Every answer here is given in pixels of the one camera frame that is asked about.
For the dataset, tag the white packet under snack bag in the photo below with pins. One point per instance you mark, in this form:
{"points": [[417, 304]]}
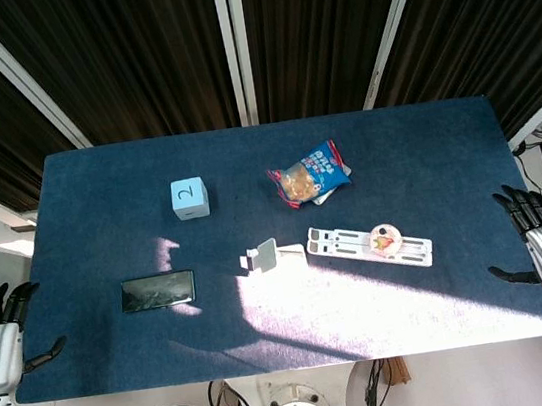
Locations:
{"points": [[324, 199]]}

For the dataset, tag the brown wooden piece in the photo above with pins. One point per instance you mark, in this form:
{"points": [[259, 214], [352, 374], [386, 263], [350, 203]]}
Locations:
{"points": [[398, 371]]}

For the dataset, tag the blue snack bag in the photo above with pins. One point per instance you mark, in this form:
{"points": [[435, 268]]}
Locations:
{"points": [[312, 172]]}

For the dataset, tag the dark blue felt table cover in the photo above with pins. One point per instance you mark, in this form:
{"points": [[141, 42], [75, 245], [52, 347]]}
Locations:
{"points": [[397, 170]]}

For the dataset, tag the white flat tray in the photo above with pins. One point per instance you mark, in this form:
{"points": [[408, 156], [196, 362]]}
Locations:
{"points": [[337, 244]]}

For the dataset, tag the black smartphone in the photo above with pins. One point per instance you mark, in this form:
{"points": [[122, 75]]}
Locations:
{"points": [[158, 291]]}

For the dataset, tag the light blue numbered cube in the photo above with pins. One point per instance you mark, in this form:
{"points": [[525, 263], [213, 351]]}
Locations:
{"points": [[190, 199]]}

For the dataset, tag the small white phone stand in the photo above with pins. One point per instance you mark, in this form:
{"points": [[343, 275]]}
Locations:
{"points": [[270, 254]]}

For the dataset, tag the round pink cartoon badge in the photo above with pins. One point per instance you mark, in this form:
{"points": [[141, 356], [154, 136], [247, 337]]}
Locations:
{"points": [[385, 239]]}

